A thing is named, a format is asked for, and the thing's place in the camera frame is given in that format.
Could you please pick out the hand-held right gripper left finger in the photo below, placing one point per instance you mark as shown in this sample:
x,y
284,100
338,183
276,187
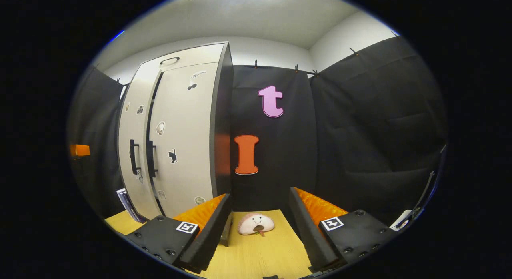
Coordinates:
x,y
206,239

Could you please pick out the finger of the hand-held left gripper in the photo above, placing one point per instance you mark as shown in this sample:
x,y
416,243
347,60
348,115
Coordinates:
x,y
80,150

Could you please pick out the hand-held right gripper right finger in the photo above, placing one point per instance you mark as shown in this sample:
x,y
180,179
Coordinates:
x,y
308,231

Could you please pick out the white cabinet door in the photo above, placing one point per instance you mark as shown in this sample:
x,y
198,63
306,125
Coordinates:
x,y
188,123
134,111

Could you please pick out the black backdrop cloth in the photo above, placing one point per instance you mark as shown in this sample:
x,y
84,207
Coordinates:
x,y
94,119
360,131

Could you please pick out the pink smiling plush toy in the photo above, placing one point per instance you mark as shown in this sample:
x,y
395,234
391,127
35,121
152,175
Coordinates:
x,y
256,223

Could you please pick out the small black stand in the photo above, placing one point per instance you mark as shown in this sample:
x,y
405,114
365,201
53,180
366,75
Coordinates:
x,y
271,277

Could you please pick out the navy book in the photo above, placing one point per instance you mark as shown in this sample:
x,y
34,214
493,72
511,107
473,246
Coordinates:
x,y
138,215

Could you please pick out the blue-grey book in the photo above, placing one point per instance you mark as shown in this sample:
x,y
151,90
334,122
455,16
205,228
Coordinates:
x,y
128,205

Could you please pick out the white cabinet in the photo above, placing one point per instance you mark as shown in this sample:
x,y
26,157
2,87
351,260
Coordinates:
x,y
184,131

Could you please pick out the white cabinet drawer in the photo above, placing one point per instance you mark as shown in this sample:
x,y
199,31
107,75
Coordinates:
x,y
184,57

